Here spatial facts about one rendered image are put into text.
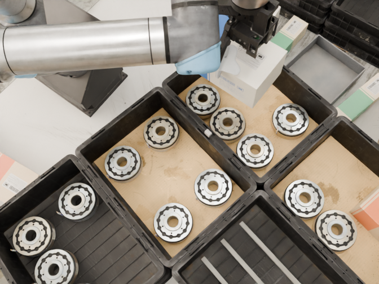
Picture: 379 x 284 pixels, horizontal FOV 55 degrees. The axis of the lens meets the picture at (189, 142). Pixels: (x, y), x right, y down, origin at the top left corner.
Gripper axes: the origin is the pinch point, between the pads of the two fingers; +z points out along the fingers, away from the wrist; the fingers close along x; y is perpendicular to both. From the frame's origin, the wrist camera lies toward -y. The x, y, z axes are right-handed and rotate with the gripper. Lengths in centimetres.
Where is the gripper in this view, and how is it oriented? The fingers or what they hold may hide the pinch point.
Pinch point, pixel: (233, 54)
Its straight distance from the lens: 87.4
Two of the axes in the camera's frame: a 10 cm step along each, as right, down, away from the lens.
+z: 0.5, 3.6, 9.3
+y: 7.8, 5.6, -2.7
